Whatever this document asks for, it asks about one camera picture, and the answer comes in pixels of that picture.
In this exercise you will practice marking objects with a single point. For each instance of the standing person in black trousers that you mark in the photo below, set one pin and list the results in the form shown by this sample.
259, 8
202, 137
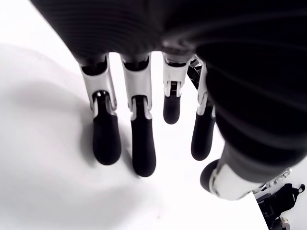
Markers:
291, 197

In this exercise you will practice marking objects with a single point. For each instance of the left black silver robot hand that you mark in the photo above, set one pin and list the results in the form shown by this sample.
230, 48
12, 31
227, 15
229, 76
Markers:
239, 83

